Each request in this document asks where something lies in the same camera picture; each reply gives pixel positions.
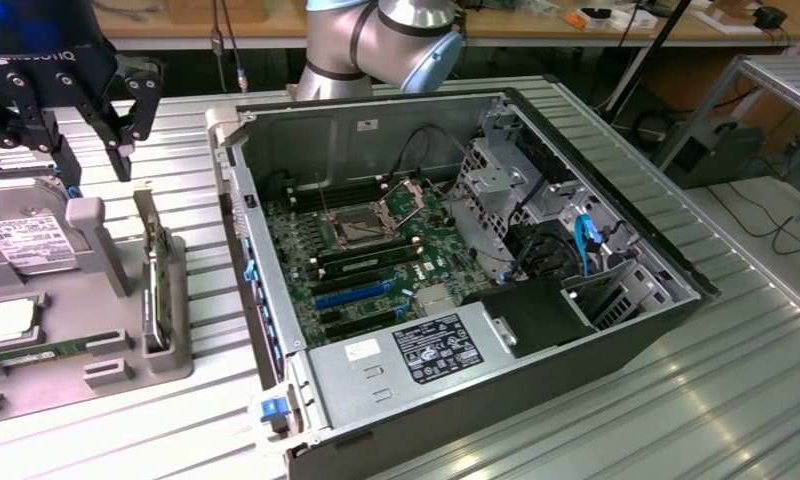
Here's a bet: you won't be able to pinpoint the silver metal disk bay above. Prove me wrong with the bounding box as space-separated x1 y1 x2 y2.
452 136 556 262

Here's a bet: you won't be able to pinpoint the blue expansion slot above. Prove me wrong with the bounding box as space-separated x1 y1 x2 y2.
313 289 393 311

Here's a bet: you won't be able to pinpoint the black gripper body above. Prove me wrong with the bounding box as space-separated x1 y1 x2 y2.
0 0 118 109

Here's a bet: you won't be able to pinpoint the silver chipset heat sink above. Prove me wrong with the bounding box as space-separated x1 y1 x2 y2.
415 286 460 308

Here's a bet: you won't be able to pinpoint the metal socket cover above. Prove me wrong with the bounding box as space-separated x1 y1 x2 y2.
375 178 429 227

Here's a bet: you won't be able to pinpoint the blue disk carrier rail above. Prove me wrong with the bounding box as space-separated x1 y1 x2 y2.
50 163 82 202

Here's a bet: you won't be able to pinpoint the grey power supply unit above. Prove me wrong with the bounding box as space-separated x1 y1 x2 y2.
304 301 520 432

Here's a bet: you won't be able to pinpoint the black plastic shroud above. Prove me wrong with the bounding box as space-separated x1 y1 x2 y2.
477 278 599 359

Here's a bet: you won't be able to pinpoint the black power adapter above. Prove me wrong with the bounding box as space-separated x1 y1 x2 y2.
752 5 790 31

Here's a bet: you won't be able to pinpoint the green RAM stick white label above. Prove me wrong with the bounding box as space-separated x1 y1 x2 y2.
0 335 98 367

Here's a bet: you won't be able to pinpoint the black open PC case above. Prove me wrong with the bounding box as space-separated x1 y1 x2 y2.
204 87 719 480

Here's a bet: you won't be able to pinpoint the green RAM stick black chips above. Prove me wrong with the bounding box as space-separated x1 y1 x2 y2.
319 244 423 277

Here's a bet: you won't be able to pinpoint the blue case latch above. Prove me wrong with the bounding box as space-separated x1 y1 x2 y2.
255 394 289 424

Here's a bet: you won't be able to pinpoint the black RAM slot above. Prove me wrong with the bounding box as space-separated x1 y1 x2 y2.
291 179 392 212

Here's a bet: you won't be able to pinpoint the white flat box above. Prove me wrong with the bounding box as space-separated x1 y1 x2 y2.
576 6 659 32

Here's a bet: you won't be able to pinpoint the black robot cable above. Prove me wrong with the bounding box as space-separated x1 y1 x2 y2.
208 0 252 94

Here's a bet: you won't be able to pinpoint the blue data wire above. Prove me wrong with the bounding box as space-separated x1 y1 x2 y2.
572 214 606 279

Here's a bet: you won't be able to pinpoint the long black expansion slot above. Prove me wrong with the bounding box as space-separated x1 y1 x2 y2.
323 311 403 339
308 278 387 298

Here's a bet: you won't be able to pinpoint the black looped wire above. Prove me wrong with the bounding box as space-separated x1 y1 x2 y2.
395 124 472 180

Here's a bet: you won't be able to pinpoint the grey plastic parts rack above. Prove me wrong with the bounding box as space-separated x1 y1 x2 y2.
0 196 196 429

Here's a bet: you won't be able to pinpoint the black stand pole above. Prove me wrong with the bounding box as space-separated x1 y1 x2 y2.
602 0 696 112

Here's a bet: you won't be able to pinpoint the silver CPU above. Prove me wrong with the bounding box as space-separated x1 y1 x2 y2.
0 301 42 344

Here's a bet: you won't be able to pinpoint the thin metal locking lever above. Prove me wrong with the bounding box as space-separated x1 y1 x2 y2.
313 172 333 222

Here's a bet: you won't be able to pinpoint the silver hard disk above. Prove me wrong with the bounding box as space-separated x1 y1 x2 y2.
0 174 85 277

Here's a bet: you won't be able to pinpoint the metal slat frame table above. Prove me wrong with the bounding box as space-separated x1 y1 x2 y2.
652 53 800 174

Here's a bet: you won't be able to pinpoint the green motherboard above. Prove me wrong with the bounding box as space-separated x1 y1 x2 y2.
263 180 503 349

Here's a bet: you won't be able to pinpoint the wooden desk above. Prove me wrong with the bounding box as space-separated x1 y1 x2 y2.
92 0 800 51

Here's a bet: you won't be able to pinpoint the CPU socket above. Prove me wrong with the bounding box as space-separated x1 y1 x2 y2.
328 207 403 250

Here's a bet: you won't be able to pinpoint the black box on floor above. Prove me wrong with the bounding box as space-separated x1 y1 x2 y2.
666 121 766 189

